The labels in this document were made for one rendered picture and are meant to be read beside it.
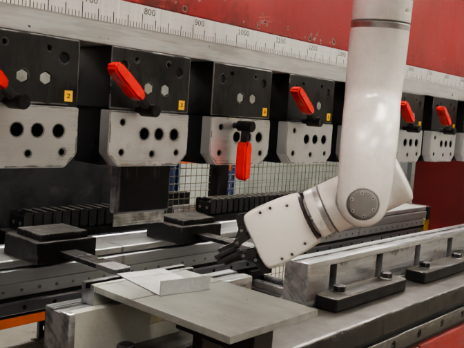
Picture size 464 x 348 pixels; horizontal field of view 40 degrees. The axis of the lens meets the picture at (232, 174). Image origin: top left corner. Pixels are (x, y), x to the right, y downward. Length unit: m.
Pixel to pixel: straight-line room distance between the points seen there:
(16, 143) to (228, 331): 0.34
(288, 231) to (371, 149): 0.21
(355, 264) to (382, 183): 0.57
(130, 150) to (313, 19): 0.49
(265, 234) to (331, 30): 0.45
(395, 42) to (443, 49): 0.74
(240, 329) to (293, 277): 0.56
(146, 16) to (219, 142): 0.24
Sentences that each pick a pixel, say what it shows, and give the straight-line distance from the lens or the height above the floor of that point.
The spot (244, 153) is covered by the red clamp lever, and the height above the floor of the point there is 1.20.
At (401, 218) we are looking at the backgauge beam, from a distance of 2.22.
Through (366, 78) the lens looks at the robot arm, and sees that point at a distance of 1.00.
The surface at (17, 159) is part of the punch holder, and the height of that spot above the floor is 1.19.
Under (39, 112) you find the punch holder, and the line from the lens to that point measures 0.83.
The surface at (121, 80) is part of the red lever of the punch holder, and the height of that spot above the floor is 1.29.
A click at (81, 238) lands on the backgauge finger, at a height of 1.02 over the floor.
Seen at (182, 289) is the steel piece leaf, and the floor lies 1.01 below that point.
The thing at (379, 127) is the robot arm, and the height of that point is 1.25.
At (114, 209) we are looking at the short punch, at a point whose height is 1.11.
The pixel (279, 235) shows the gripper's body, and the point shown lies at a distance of 1.04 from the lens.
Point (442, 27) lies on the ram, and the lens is 1.73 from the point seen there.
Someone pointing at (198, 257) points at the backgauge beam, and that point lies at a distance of 1.45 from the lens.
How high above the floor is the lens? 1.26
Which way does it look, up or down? 5 degrees down
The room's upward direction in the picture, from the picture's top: 4 degrees clockwise
